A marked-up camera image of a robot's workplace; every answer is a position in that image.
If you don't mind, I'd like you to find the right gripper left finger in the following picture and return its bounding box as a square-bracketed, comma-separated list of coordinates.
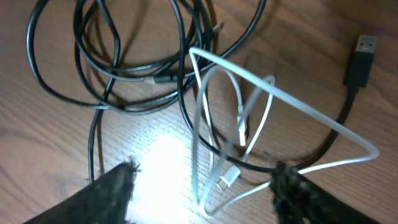
[26, 162, 138, 224]

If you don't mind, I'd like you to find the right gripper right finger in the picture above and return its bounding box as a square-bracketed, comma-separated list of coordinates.
[270, 162, 378, 224]

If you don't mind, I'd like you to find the white USB cable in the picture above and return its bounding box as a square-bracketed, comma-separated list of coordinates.
[188, 46, 380, 218]

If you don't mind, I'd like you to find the black USB cable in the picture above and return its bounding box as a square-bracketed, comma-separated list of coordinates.
[26, 0, 379, 184]

